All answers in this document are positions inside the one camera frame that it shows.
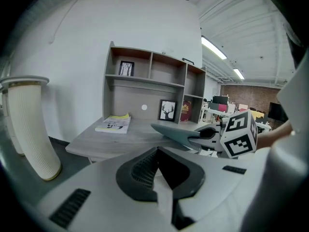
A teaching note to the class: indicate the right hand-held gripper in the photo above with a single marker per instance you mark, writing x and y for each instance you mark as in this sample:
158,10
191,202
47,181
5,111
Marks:
239,134

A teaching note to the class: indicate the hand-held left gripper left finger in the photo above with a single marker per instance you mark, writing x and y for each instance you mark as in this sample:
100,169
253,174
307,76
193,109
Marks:
96,192

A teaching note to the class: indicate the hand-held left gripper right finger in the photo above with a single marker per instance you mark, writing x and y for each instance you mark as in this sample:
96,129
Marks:
217,190

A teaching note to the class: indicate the teal hardcover book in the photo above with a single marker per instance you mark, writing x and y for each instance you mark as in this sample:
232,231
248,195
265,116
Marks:
173,134

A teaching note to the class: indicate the yellow-green magazine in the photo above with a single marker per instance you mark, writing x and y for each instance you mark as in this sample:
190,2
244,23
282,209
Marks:
113,126

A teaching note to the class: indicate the wooden shelf unit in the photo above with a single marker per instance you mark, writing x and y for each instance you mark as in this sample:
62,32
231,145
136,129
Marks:
125,98

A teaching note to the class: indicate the person's right forearm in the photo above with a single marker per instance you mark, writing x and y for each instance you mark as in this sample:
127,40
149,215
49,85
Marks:
272,136

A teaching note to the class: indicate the long white office desk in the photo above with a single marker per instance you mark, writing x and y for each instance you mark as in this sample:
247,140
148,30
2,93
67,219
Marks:
213,111

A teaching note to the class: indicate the black computer monitor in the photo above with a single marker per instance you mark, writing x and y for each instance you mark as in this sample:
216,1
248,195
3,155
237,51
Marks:
219,99

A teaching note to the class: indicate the grey wooden desk with hutch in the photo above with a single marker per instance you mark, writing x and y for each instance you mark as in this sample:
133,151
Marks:
116,141

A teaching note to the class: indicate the red divider panel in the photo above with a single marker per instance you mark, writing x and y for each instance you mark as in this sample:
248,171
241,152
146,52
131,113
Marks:
222,107

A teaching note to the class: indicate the black framed deer picture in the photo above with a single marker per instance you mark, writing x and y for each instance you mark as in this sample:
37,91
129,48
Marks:
167,110

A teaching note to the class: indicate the yellow divider panel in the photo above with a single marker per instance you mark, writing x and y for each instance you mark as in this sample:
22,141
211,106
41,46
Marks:
257,114

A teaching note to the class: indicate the long ceiling light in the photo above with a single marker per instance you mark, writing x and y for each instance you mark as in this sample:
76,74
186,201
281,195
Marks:
239,74
213,47

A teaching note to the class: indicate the white round sticker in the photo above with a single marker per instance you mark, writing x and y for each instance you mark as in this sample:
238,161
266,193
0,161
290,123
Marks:
144,107

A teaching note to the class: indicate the white round ribbed table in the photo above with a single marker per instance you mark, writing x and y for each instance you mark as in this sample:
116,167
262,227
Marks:
31,129

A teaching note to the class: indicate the black framed tree picture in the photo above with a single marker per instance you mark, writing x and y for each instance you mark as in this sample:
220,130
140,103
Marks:
126,68

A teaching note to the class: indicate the black wall television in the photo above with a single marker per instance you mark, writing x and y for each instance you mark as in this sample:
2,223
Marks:
277,111

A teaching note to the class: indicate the white wall conduit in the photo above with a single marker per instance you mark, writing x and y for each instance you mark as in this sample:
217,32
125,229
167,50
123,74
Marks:
50,42

